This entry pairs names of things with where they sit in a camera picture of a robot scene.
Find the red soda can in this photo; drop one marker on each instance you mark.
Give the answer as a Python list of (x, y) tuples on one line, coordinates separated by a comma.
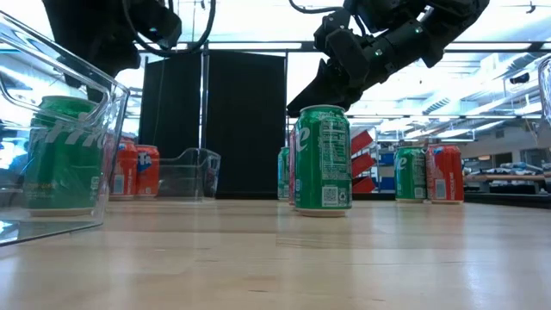
[(444, 176), (292, 172), (147, 171), (124, 170)]

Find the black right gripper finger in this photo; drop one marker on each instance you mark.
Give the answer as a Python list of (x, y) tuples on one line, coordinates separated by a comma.
[(323, 92)]

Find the red shelf bin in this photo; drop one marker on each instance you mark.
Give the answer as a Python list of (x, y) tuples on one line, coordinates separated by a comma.
[(363, 185), (361, 164), (360, 142)]

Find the black overhead beam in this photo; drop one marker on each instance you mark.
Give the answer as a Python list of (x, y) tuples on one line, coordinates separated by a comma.
[(258, 45)]

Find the green soda can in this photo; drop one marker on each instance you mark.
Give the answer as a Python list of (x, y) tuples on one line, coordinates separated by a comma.
[(283, 172), (323, 163), (64, 172), (410, 176)]

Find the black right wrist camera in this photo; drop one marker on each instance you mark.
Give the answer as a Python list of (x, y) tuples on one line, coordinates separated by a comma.
[(346, 53)]

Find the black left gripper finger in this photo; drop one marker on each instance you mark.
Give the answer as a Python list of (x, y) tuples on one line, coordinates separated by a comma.
[(97, 79)]

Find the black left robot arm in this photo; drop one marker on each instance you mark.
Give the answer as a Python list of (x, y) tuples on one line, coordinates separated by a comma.
[(159, 21)]

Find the clear plastic bin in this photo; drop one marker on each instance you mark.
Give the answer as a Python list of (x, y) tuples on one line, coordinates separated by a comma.
[(546, 86), (189, 176), (13, 64)]

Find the black ceiling camera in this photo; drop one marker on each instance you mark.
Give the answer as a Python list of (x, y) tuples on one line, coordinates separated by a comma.
[(519, 78)]

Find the blue shelf bin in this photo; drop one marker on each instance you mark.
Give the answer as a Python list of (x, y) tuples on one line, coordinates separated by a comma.
[(386, 159)]

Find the black backdrop panel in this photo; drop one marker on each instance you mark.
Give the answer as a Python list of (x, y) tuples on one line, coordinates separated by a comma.
[(245, 129)]

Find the wooden workbench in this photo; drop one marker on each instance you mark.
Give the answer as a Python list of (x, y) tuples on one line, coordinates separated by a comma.
[(503, 177)]

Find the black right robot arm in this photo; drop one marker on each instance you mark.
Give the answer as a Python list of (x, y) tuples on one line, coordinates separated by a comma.
[(452, 17)]

